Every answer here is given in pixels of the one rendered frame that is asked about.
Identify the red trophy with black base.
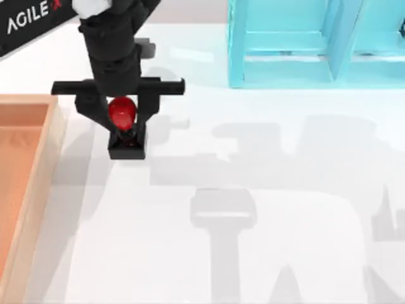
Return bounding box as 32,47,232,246
107,96,148,161

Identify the light blue rack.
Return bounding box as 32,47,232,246
227,0,405,90

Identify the shallow salmon-coloured box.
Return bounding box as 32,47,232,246
0,94,66,304

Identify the pale grey rounded box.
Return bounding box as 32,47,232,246
136,37,157,60

